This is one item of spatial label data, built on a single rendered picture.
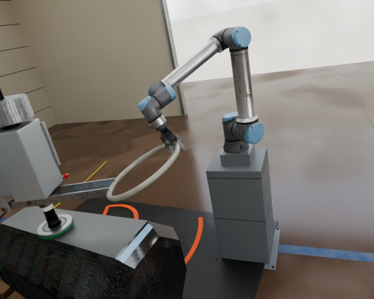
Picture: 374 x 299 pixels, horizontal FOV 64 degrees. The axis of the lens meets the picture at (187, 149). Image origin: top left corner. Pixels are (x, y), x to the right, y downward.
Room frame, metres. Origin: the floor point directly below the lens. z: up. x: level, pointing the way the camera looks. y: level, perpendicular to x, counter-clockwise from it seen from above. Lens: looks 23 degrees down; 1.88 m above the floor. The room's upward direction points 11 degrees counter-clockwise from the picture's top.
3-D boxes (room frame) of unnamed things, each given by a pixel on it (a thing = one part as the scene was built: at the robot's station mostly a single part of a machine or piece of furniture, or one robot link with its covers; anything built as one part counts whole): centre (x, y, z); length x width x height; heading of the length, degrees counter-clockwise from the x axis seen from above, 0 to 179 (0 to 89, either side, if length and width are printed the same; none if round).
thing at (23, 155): (1.65, 0.99, 1.30); 0.36 x 0.22 x 0.45; 80
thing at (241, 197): (2.07, -0.37, 0.43); 0.50 x 0.50 x 0.85; 66
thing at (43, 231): (1.64, 0.91, 0.85); 0.21 x 0.21 x 0.01
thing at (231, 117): (2.06, -0.37, 1.12); 0.17 x 0.15 x 0.18; 23
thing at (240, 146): (2.07, -0.37, 0.99); 0.19 x 0.19 x 0.10
